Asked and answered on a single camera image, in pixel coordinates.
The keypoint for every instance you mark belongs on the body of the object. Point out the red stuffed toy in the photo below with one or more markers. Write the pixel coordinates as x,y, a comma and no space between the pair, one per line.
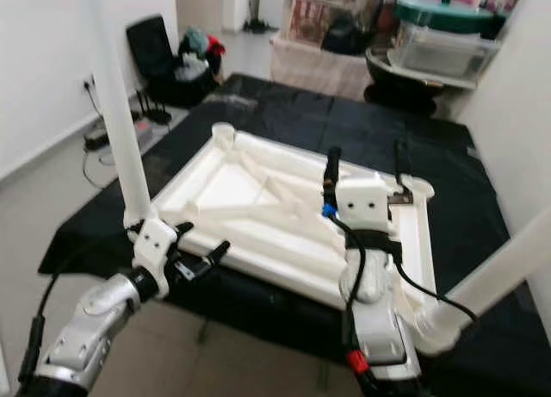
214,46

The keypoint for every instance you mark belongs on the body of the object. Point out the red printed carton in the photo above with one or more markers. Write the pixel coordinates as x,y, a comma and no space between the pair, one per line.
312,20

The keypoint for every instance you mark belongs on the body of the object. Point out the green stuffed toy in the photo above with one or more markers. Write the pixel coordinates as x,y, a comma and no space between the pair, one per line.
195,41

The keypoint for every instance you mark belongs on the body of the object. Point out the black folding chair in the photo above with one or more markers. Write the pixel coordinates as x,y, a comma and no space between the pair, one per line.
151,48

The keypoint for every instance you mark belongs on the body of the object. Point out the clear tape patch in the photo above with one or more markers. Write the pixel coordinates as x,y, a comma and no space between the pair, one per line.
234,104

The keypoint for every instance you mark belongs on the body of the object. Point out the beige cloth covered bench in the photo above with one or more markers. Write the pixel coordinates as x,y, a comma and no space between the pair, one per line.
314,70

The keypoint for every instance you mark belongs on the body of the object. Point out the black wifi router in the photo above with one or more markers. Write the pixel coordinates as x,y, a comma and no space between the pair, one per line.
155,115

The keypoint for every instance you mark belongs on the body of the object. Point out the green pot with lid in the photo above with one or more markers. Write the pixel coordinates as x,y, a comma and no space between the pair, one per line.
443,14

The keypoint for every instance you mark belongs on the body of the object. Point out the dark green slippers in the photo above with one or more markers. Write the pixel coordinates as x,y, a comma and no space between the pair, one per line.
256,25

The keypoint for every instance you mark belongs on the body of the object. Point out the white plastic table top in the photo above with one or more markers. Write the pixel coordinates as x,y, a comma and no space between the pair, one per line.
232,190

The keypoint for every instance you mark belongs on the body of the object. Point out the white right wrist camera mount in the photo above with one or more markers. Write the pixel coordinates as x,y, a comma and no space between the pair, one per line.
363,199

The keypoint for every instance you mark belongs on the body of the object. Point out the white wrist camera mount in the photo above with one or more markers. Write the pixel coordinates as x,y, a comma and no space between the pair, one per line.
363,199
155,240

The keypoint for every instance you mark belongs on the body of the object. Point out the black wall charger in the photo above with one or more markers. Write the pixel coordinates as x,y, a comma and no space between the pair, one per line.
91,83

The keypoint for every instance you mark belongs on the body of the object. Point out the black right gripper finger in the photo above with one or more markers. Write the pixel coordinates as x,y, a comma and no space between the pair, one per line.
401,177
332,173

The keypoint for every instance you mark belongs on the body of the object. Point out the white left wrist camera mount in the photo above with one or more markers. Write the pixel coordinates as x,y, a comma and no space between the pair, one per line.
155,240

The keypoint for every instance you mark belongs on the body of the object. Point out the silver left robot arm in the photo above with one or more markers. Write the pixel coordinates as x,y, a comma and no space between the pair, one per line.
86,324

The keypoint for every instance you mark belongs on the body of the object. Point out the white plastic bag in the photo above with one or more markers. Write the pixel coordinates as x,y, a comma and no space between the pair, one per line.
190,67

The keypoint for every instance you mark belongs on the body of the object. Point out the black wok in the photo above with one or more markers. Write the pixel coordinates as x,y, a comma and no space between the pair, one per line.
400,87

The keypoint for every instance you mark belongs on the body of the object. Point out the black bag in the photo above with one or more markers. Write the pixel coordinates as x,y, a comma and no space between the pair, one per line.
351,31

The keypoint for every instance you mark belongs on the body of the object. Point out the black tablecloth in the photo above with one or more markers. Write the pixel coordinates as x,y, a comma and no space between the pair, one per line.
310,113

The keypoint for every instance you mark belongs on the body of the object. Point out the black power strip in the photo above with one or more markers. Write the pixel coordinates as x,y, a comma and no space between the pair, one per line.
96,140

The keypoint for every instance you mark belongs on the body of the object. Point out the orange lidded storage box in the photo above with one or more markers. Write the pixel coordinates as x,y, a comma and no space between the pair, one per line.
310,18

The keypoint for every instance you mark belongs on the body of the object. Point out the clear plastic storage box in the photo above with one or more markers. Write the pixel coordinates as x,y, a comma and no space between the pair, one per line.
443,52

